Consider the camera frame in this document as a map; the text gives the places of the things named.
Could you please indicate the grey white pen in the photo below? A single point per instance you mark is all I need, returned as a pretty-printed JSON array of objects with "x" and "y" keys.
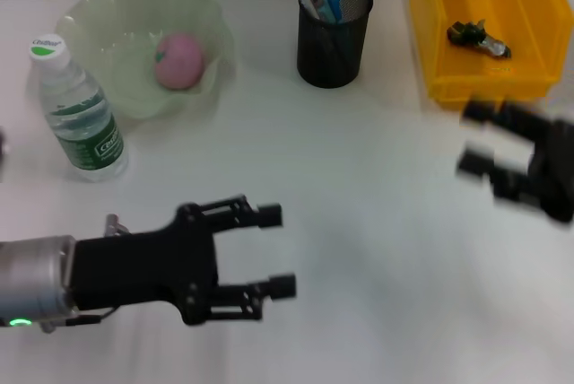
[{"x": 310, "y": 3}]

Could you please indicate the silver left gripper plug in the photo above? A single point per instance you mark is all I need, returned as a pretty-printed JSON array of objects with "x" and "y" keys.
[{"x": 114, "y": 224}]

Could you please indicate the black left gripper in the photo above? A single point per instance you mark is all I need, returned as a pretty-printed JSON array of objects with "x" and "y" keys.
[{"x": 143, "y": 267}]

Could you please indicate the black mesh pen holder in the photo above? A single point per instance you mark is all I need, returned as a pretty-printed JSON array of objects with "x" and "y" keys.
[{"x": 332, "y": 56}]

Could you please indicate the translucent green fruit plate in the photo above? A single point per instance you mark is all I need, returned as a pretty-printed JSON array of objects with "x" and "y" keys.
[{"x": 134, "y": 11}]

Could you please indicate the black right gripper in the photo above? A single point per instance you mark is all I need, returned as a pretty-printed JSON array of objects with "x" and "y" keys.
[{"x": 556, "y": 168}]

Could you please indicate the yellow plastic bin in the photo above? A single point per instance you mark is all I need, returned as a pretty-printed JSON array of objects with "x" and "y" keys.
[{"x": 448, "y": 83}]

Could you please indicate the clear green-label water bottle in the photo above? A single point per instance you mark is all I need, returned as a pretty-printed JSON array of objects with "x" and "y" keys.
[{"x": 76, "y": 101}]

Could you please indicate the pink toy peach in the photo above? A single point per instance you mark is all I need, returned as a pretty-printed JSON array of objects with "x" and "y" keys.
[{"x": 181, "y": 65}]

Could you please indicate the green plastic wrapper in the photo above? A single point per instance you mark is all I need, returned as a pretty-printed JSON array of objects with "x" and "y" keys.
[{"x": 471, "y": 34}]

